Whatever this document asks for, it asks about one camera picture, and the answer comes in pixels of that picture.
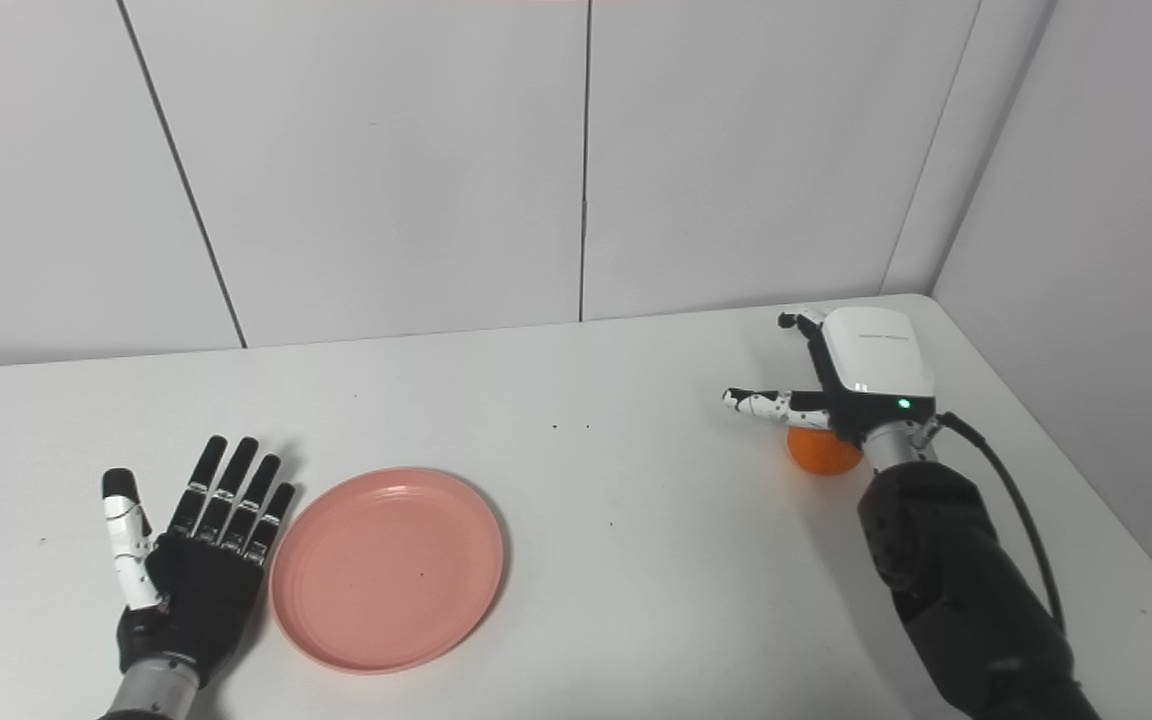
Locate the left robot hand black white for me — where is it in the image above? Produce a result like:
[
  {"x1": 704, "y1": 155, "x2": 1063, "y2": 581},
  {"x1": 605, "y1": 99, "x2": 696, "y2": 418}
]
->
[{"x1": 102, "y1": 435, "x2": 297, "y2": 689}]

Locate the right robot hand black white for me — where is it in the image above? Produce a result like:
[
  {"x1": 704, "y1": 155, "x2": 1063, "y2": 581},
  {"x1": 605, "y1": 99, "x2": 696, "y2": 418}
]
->
[{"x1": 722, "y1": 306, "x2": 938, "y2": 445}]

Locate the orange fruit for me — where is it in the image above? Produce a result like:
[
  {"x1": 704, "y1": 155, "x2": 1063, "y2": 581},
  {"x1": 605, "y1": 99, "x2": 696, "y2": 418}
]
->
[{"x1": 787, "y1": 426, "x2": 865, "y2": 476}]

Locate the pink round plate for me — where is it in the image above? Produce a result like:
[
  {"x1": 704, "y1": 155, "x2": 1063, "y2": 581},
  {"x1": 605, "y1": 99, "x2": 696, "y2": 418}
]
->
[{"x1": 270, "y1": 467, "x2": 506, "y2": 675}]

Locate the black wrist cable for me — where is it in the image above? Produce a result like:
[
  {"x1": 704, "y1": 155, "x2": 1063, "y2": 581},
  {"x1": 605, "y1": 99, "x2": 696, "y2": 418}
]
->
[{"x1": 936, "y1": 411, "x2": 1067, "y2": 635}]

